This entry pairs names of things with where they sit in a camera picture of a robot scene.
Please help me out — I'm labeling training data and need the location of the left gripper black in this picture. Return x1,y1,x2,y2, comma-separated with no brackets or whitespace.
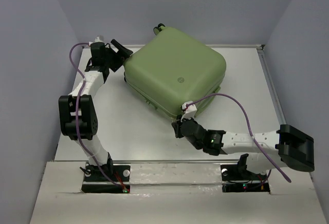
104,40,133,72

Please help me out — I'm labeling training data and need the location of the green suitcase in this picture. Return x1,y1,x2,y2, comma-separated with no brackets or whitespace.
124,24,227,119

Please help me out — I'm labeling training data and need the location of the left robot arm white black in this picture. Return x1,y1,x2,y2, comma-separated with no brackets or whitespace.
58,37,133,182

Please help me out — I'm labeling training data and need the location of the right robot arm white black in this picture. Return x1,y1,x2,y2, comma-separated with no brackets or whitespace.
171,118,315,182

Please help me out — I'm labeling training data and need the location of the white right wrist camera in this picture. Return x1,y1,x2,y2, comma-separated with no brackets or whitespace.
181,101,197,120

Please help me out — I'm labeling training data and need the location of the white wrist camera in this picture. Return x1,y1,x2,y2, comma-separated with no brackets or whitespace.
88,35,104,46
181,101,197,120

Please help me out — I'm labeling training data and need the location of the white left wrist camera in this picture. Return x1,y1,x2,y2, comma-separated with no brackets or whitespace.
88,35,104,46

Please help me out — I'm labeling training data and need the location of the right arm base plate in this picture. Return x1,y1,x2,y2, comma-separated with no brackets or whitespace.
221,164,270,193

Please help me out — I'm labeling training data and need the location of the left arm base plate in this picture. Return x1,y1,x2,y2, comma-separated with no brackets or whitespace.
79,163,131,194

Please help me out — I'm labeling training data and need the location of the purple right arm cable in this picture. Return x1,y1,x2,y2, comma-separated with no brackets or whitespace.
184,92,292,191

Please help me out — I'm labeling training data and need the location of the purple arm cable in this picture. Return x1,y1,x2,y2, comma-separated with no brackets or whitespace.
184,92,292,191
69,43,126,191

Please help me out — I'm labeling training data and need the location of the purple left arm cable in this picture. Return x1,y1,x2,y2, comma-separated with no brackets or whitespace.
69,43,126,191

